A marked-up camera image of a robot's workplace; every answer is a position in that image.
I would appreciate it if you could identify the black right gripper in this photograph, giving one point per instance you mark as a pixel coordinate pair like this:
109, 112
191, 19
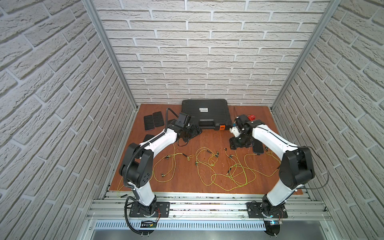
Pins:
234, 144

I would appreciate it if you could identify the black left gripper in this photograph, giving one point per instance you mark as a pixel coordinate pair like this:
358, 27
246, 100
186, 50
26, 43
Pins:
192, 131

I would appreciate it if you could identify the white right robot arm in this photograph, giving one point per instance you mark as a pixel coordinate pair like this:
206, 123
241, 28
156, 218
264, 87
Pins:
296, 168

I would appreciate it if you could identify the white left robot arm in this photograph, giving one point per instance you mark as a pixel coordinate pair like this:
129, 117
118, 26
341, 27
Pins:
137, 166

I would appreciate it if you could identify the red and black tool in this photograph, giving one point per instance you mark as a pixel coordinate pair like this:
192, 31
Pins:
251, 117

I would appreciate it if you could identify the black smartphone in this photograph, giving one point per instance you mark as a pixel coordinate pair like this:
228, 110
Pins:
158, 119

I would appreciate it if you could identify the black plastic tool case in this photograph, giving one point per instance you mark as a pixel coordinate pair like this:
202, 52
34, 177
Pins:
208, 113

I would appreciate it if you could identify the purple-edged smartphone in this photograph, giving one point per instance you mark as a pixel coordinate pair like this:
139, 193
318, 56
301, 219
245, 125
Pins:
149, 123

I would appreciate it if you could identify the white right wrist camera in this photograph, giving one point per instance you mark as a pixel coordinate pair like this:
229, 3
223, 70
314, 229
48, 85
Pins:
238, 125

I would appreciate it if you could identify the blue-edged smartphone near wall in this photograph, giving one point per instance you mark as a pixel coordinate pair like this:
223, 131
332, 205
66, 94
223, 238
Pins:
148, 137

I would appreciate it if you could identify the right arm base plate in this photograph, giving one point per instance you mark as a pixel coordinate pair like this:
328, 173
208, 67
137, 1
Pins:
265, 210

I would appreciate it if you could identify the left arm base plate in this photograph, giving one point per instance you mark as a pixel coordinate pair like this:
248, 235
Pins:
138, 210

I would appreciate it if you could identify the aluminium rail frame front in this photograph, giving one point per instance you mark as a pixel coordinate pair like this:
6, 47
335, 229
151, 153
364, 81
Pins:
207, 206

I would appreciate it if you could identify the aluminium corner post right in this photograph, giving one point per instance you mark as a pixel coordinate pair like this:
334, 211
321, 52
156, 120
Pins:
324, 20

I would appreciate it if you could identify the aluminium corner post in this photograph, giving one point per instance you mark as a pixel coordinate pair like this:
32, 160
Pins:
324, 20
99, 27

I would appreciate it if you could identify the aluminium corner post left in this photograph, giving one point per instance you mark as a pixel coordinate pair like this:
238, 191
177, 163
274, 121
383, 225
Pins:
99, 27

